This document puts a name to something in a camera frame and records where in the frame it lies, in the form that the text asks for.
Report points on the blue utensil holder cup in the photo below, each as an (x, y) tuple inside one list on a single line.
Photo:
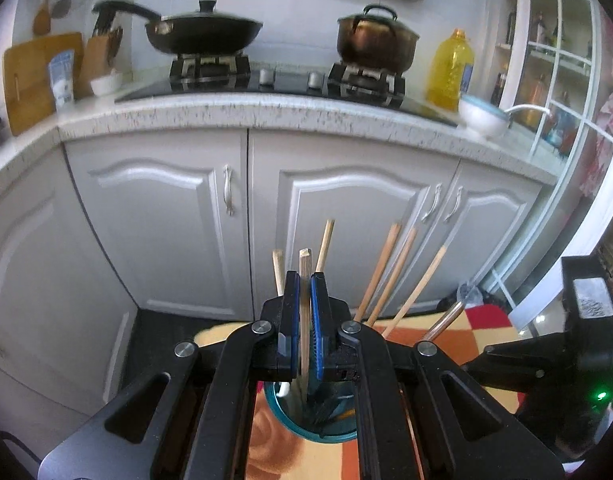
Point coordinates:
[(326, 416)]

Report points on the metal spoon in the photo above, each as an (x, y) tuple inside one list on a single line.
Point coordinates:
[(442, 324)]

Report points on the wooden knife block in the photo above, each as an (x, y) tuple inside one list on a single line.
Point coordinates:
[(98, 56)]

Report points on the far left cabinet door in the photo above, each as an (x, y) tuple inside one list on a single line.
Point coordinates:
[(65, 318)]

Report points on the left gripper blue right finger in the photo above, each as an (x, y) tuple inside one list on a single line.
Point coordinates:
[(323, 322)]

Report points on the black gas stove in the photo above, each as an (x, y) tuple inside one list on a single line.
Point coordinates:
[(234, 74)]

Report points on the two-tone wooden chopstick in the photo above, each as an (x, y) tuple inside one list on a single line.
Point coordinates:
[(417, 291)]

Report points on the white bowl with ladle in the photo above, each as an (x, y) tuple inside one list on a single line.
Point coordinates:
[(489, 121)]

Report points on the glass display cabinet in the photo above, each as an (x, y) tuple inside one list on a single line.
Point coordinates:
[(558, 71)]

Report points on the dark cooking pot with lid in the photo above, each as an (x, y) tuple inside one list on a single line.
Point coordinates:
[(376, 39)]

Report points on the curved brown wooden chopstick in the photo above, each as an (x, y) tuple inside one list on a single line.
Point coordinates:
[(382, 261)]

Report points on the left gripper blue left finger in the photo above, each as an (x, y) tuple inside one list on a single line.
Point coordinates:
[(289, 330)]

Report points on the white blue packet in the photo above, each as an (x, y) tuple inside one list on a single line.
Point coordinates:
[(60, 70)]

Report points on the short brown wooden chopstick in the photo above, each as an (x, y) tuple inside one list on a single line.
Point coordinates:
[(324, 245)]

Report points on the silver cabinet handle left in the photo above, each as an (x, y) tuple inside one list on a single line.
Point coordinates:
[(228, 190)]

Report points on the wooden cutting board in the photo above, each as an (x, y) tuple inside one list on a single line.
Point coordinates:
[(28, 96)]

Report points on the cabinet door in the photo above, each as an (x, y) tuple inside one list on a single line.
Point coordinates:
[(155, 202), (65, 318), (299, 181)]

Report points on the yellow oil bottle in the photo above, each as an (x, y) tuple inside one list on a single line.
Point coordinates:
[(450, 72)]

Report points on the right cabinet door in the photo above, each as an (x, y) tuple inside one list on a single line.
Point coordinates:
[(299, 181)]

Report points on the long brown wooden chopstick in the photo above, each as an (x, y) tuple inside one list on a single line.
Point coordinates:
[(393, 277)]

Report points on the pale bamboo chopsticks bundle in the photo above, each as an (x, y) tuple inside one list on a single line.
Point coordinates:
[(305, 271)]

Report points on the small white bowl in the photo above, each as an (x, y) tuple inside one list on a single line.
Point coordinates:
[(108, 84)]

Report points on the black frying pan with lid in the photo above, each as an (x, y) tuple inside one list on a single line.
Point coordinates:
[(202, 32)]

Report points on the light wooden chopstick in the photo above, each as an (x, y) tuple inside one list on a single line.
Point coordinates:
[(279, 274)]

